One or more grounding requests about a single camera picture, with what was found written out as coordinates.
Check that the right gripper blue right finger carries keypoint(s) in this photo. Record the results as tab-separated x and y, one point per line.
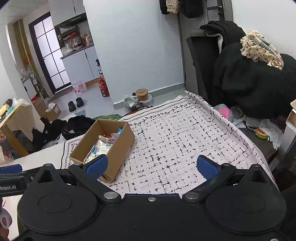
216	177

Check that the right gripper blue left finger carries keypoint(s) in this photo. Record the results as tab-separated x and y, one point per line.
87	175

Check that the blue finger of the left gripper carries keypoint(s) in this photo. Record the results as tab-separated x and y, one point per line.
12	169

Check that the long white cracker pack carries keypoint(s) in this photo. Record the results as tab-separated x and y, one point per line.
100	148

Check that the blue snack bag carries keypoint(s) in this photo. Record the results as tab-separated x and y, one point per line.
115	135

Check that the pink sausage snack pack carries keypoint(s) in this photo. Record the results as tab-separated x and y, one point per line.
106	139

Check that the person's hand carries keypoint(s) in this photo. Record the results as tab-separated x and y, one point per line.
6	221

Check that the brown cardboard box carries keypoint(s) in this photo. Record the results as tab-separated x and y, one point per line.
118	151

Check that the black clothes heap on floor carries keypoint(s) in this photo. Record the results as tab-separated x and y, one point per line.
68	129

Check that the wooden table with cloth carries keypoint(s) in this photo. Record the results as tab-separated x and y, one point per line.
21	118

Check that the white black patterned blanket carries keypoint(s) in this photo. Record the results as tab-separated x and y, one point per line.
169	138

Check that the burger shaped toy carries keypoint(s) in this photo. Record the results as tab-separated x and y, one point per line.
260	134

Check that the green cartoon floor mat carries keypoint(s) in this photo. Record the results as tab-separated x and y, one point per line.
114	117

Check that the pink grey plush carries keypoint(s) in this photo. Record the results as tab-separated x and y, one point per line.
225	111

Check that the small cardboard box on floor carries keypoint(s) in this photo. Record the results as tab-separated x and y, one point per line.
49	111

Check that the black slipper left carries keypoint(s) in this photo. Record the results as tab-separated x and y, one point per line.
71	106

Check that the clear bag by container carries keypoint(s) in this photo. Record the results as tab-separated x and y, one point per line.
131	102

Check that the pink plastic bag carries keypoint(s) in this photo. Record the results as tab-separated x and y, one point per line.
79	86

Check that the black clothes pile on chair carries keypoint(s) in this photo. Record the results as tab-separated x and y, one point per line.
259	90

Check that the brown lidded round container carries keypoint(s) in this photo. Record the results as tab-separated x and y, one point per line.
142	94

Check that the white kitchen cabinet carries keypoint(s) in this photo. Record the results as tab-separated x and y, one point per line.
81	65

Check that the beige tasselled cloth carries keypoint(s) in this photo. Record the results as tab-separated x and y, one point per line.
257	48

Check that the dark framed glass door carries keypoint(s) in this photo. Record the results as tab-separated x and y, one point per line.
49	52

